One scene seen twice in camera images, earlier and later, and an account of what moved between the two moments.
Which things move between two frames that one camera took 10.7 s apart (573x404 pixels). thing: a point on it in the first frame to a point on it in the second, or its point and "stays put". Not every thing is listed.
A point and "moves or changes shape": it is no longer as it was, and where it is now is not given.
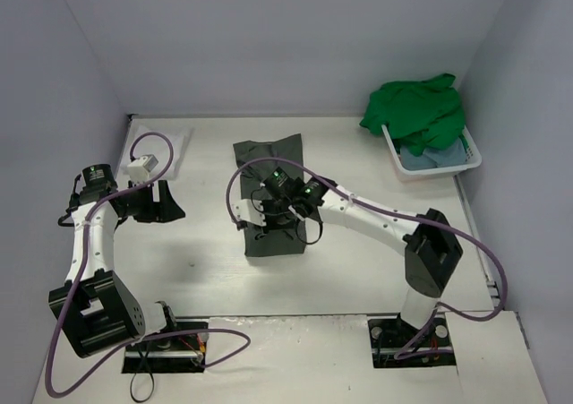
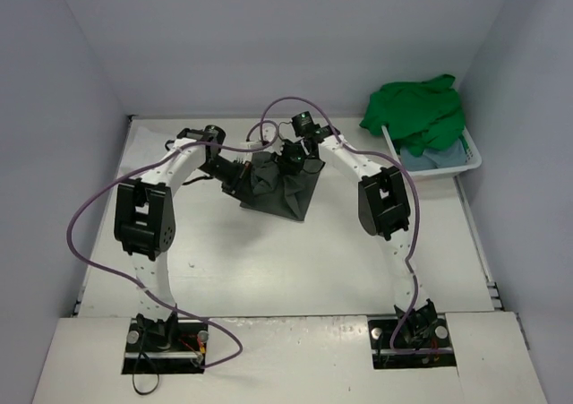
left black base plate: (182, 354) stays put
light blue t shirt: (448, 154) stays put
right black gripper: (270, 218) to (291, 161)
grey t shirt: (282, 238) moves or changes shape
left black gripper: (152, 202) to (237, 180)
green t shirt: (417, 114) stays put
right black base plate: (389, 336) stays put
